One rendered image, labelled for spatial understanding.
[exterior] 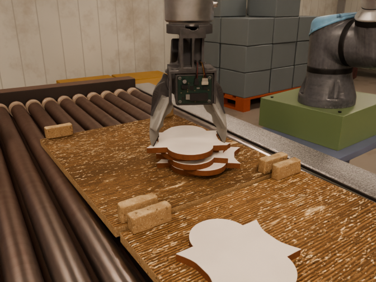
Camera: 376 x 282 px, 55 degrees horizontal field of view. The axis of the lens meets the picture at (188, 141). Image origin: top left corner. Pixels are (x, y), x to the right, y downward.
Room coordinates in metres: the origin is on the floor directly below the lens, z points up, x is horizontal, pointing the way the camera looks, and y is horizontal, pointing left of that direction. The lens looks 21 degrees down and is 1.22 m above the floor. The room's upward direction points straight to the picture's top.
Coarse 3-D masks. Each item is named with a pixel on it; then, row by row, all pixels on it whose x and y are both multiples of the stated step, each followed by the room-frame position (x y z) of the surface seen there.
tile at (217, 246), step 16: (208, 224) 0.40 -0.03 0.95; (224, 224) 0.40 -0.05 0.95; (240, 224) 0.40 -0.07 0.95; (256, 224) 0.40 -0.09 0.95; (192, 240) 0.37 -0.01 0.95; (208, 240) 0.37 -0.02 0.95; (224, 240) 0.37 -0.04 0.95; (240, 240) 0.37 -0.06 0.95; (256, 240) 0.37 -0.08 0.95; (272, 240) 0.37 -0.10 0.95; (176, 256) 0.34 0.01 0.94; (192, 256) 0.34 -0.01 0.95; (208, 256) 0.34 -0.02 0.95; (224, 256) 0.34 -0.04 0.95; (240, 256) 0.34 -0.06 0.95; (256, 256) 0.34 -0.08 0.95; (272, 256) 0.34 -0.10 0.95; (288, 256) 0.34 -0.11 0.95; (208, 272) 0.31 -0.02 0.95; (224, 272) 0.31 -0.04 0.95; (240, 272) 0.31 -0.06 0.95; (256, 272) 0.31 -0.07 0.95; (272, 272) 0.31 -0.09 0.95; (288, 272) 0.31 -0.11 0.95
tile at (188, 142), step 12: (168, 132) 0.63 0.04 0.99; (180, 132) 0.63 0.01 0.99; (192, 132) 0.63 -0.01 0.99; (204, 132) 0.63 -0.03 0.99; (216, 132) 0.63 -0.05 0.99; (156, 144) 0.57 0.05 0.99; (168, 144) 0.57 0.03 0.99; (180, 144) 0.57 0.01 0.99; (192, 144) 0.57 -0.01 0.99; (204, 144) 0.57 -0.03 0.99; (216, 144) 0.57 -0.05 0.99; (180, 156) 0.53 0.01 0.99; (192, 156) 0.53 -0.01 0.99; (204, 156) 0.54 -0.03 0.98
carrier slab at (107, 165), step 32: (128, 128) 0.82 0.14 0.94; (64, 160) 0.63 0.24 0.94; (96, 160) 0.63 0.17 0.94; (128, 160) 0.63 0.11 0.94; (256, 160) 0.63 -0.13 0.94; (96, 192) 0.50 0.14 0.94; (128, 192) 0.50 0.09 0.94; (160, 192) 0.50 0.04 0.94; (192, 192) 0.50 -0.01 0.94; (224, 192) 0.51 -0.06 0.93
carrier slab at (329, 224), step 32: (256, 192) 0.50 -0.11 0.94; (288, 192) 0.50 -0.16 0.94; (320, 192) 0.50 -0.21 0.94; (192, 224) 0.42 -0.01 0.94; (288, 224) 0.42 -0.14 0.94; (320, 224) 0.42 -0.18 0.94; (352, 224) 0.42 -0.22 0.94; (160, 256) 0.35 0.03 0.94; (320, 256) 0.35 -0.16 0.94; (352, 256) 0.35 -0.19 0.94
